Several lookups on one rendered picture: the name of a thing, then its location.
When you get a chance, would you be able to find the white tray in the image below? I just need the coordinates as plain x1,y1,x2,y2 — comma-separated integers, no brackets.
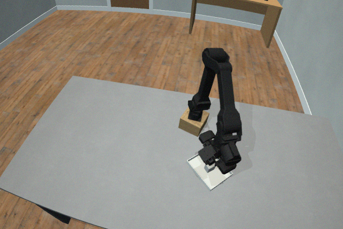
187,154,233,191

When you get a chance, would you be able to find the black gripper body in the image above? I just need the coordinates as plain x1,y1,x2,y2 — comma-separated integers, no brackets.
199,130,237,174

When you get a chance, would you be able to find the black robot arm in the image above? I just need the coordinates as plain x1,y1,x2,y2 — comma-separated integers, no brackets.
188,48,242,166

